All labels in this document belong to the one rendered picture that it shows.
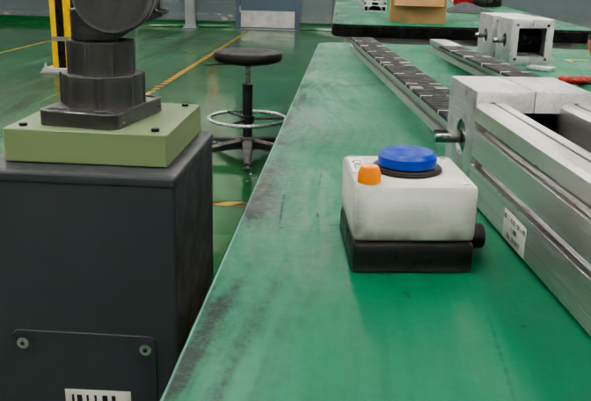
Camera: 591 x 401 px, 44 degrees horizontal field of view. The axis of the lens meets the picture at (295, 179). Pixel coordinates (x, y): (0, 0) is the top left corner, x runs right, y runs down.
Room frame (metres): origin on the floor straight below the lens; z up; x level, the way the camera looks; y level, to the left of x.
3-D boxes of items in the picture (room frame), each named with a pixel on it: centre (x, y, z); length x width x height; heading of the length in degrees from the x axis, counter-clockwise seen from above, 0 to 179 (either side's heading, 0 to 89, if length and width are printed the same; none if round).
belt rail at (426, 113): (1.29, -0.17, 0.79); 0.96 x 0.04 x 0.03; 3
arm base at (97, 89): (0.77, 0.21, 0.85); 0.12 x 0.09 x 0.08; 167
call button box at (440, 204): (0.48, -0.08, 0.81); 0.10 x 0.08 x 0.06; 93
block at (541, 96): (0.65, -0.19, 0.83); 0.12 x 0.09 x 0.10; 93
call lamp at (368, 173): (0.45, -0.05, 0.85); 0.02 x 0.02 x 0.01
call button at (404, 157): (0.48, -0.08, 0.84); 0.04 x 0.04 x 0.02
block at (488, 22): (1.72, -0.46, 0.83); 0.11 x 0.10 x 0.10; 93
